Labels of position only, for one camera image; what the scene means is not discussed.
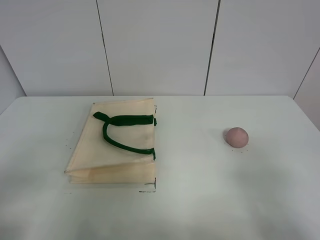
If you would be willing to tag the pink peach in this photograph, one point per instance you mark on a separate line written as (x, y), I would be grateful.
(236, 137)

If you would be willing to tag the white linen bag green handles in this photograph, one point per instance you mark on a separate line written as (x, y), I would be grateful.
(117, 144)

